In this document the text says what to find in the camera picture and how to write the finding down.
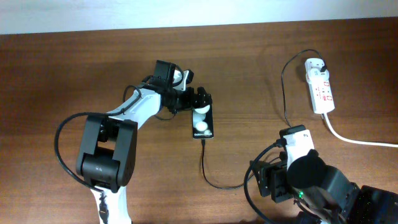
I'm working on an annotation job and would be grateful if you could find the black charger cable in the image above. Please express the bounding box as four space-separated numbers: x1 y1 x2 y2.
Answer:
200 49 328 190

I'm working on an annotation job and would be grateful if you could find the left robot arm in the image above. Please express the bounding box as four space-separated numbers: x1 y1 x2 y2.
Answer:
76 60 212 223

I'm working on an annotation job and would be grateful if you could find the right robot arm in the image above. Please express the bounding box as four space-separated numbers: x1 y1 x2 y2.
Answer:
250 149 397 224

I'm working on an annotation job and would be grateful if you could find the white charger plug adapter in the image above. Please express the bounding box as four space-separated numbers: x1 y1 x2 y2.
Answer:
306 68 330 84

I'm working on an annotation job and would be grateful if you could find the white power strip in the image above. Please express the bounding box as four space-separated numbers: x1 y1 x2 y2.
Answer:
305 58 335 114

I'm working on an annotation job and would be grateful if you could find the white power strip cord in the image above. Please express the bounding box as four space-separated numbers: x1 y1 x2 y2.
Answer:
321 112 398 148

